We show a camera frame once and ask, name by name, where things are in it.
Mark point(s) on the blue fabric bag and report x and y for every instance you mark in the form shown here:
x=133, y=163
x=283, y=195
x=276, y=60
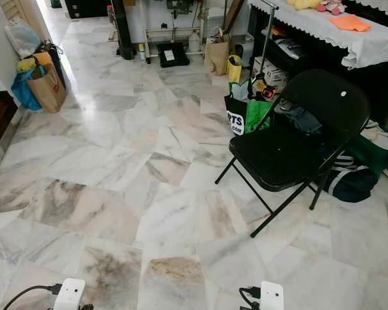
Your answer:
x=24, y=94

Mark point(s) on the white plastic bag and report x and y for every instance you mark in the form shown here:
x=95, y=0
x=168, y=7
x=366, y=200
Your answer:
x=22, y=37

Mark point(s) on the black floor stand pole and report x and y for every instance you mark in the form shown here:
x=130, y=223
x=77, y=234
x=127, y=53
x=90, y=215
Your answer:
x=123, y=31

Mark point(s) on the black floor scale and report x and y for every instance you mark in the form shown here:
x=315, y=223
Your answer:
x=172, y=55

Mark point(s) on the white plastic bottle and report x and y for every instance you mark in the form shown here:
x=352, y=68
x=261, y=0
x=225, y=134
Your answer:
x=194, y=42

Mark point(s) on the tall brown paper bag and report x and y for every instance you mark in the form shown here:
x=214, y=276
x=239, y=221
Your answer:
x=217, y=57

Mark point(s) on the small yellow bag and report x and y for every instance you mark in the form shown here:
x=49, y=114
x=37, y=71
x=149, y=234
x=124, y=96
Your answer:
x=235, y=68

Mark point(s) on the green and black shopping bag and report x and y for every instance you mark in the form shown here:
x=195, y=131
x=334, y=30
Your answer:
x=255, y=115

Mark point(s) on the black folding chair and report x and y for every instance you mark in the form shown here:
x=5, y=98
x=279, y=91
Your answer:
x=281, y=152

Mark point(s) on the white cardboard box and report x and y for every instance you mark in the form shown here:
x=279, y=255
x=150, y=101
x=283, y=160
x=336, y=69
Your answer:
x=270, y=72

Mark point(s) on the metal walking cane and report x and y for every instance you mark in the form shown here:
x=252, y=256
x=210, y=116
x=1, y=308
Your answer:
x=267, y=37

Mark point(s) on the dark folded jeans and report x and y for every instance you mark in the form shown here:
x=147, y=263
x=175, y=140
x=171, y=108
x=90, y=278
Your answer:
x=301, y=117

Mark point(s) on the yellow plush toy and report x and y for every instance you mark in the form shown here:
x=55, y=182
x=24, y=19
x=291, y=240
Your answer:
x=304, y=3

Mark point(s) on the black striped duffel bag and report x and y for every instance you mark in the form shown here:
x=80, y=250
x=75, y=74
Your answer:
x=352, y=183

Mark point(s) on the pink plush toy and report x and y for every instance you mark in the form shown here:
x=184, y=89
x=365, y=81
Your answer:
x=332, y=6

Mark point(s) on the orange folded cloth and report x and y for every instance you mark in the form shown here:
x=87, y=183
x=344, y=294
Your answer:
x=349, y=23

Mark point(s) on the dark green tote bag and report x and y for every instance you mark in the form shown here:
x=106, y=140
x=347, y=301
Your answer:
x=375, y=154

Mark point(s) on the black piano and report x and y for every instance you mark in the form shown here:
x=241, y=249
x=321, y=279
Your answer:
x=381, y=84

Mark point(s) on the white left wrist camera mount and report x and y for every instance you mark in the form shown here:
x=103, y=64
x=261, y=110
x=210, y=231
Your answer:
x=70, y=294

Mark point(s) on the white metal rack frame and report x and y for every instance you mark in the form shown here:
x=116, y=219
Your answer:
x=168, y=30

